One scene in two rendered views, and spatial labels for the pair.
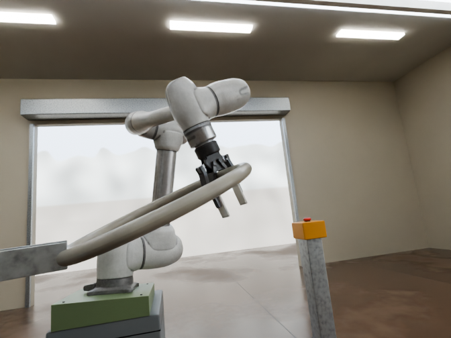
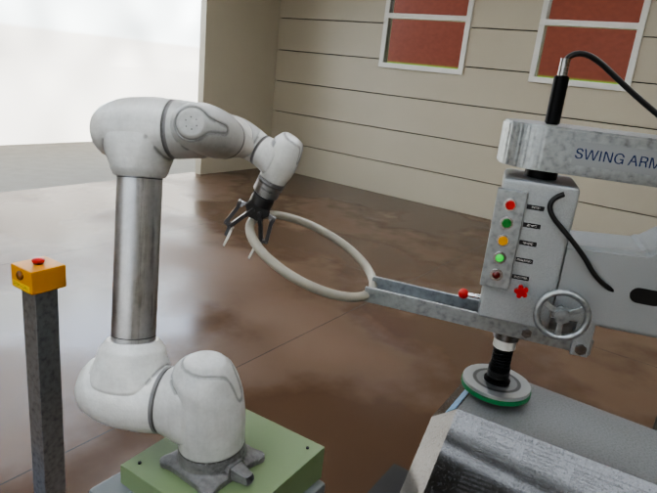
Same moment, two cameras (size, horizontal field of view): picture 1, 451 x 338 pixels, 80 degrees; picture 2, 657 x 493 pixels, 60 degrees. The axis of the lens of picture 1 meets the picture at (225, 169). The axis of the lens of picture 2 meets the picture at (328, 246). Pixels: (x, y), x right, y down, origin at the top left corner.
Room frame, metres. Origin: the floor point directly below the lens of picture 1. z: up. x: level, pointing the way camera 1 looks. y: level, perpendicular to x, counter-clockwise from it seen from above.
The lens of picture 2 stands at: (1.91, 1.52, 1.78)
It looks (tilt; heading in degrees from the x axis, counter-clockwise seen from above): 17 degrees down; 226
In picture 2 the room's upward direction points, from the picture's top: 6 degrees clockwise
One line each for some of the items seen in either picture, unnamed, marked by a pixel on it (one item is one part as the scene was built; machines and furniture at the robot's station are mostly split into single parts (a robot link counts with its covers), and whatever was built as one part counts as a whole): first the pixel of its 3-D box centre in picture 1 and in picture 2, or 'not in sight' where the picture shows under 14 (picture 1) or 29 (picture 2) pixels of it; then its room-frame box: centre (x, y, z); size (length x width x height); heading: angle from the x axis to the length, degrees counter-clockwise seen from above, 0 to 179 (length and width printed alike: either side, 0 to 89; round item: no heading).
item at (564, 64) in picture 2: not in sight; (558, 91); (0.34, 0.73, 1.78); 0.04 x 0.04 x 0.17
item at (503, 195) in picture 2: not in sight; (503, 239); (0.48, 0.73, 1.37); 0.08 x 0.03 x 0.28; 121
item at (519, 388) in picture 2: not in sight; (496, 381); (0.34, 0.73, 0.88); 0.21 x 0.21 x 0.01
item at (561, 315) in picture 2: not in sight; (560, 310); (0.39, 0.90, 1.20); 0.15 x 0.10 x 0.15; 121
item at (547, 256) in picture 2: not in sight; (552, 255); (0.30, 0.80, 1.32); 0.36 x 0.22 x 0.45; 121
